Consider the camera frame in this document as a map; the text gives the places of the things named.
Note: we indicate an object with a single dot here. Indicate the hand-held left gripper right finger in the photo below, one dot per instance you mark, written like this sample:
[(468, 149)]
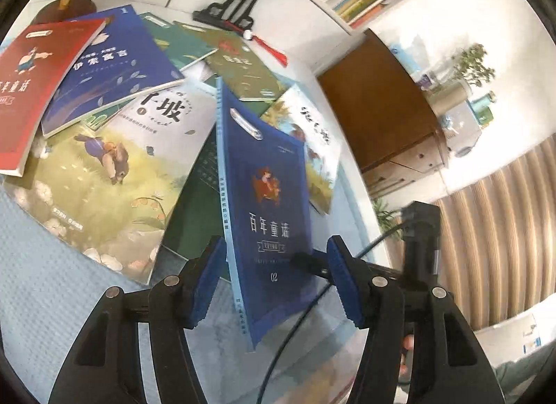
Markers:
[(343, 282)]

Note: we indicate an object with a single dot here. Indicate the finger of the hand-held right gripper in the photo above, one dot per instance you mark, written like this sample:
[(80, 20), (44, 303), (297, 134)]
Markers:
[(306, 261)]

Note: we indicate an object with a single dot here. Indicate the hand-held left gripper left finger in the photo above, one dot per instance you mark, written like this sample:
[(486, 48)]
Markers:
[(208, 282)]

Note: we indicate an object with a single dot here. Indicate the dark blue storybook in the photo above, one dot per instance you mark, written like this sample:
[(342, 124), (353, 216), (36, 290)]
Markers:
[(265, 213)]

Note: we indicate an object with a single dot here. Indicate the white illustrated farm book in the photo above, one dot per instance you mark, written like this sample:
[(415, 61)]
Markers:
[(317, 143)]

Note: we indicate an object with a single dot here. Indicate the rabbit meadow picture book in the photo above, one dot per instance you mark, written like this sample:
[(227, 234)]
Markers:
[(108, 195)]

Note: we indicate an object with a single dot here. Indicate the olive green insect book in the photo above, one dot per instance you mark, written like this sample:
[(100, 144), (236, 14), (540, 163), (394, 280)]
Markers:
[(243, 69)]

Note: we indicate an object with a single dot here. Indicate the person's right hand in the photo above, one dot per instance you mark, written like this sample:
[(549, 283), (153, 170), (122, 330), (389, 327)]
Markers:
[(408, 343)]

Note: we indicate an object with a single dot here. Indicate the dark green book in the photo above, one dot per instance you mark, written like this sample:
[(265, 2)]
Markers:
[(195, 213)]

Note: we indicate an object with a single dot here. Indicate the white box with blue label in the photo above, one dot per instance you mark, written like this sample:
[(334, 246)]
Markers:
[(512, 334)]

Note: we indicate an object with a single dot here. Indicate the brown wooden cabinet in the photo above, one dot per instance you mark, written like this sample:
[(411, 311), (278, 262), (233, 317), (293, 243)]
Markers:
[(382, 104)]

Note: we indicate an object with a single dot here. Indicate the light blue mat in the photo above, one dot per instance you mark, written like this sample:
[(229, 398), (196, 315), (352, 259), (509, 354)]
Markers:
[(52, 291)]

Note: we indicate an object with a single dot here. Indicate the person's pale green clothing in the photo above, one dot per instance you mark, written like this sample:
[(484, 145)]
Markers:
[(525, 382)]

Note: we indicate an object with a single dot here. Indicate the potted green plant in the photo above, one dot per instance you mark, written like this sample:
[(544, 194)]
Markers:
[(473, 65)]

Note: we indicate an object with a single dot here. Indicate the red tassel with white bead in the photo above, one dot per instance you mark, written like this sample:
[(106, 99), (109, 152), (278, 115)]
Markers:
[(271, 50)]

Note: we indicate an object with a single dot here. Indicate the blue fable book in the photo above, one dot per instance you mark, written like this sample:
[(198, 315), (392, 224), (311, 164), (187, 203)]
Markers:
[(108, 74)]

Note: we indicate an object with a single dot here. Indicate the teal book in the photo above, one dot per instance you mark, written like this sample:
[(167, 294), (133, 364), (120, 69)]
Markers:
[(173, 45)]

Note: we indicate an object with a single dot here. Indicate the red storybook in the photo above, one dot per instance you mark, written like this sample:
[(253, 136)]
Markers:
[(39, 82)]

